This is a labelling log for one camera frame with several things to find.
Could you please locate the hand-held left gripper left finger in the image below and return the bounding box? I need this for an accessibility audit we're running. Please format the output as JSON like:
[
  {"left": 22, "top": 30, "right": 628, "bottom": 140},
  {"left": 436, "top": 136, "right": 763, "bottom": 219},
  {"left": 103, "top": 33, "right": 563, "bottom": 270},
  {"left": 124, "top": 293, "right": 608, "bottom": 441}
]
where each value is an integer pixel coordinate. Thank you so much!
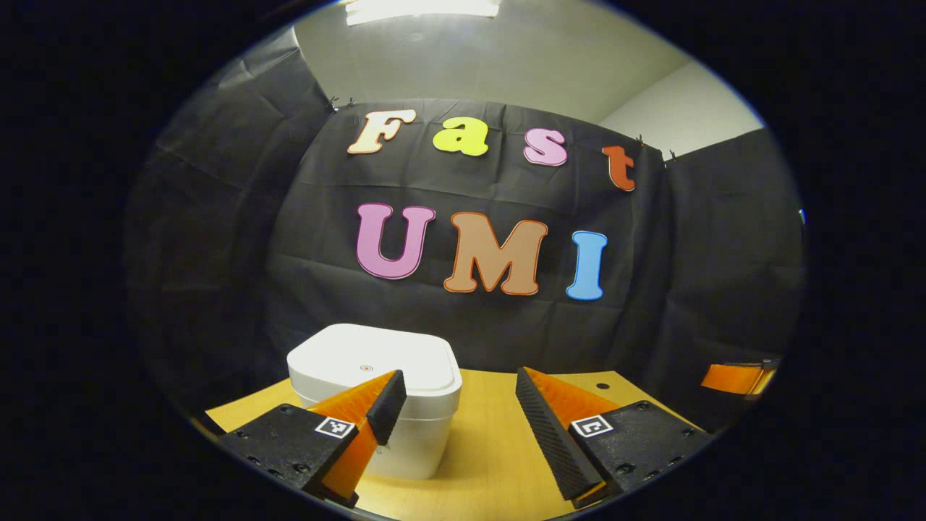
[{"left": 217, "top": 369, "right": 407, "bottom": 509}]

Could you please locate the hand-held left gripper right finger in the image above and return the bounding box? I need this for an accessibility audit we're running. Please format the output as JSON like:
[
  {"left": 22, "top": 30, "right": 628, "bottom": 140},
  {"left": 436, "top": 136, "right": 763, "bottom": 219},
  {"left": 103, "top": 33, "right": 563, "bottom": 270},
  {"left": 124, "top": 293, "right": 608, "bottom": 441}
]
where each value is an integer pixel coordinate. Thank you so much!
[{"left": 515, "top": 366, "right": 713, "bottom": 509}]

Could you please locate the ceiling light panel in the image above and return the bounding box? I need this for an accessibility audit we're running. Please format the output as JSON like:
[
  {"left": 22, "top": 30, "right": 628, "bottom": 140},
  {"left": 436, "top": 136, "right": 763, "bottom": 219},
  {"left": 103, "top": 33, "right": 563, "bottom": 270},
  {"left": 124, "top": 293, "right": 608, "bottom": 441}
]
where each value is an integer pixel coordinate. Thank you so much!
[{"left": 345, "top": 0, "right": 501, "bottom": 26}]

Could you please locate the black backdrop cloth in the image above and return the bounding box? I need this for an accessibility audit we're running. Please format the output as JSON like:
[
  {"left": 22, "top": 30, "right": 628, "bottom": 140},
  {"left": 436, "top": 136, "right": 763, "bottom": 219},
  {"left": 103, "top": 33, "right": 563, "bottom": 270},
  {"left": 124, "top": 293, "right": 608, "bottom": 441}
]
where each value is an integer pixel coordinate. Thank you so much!
[{"left": 123, "top": 29, "right": 807, "bottom": 428}]

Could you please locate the white desktop garbage bin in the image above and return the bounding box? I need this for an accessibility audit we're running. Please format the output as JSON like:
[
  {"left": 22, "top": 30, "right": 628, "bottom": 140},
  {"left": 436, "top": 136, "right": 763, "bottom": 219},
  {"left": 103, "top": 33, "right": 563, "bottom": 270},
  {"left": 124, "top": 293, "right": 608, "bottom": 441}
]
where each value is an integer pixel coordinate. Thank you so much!
[{"left": 286, "top": 323, "right": 463, "bottom": 480}]

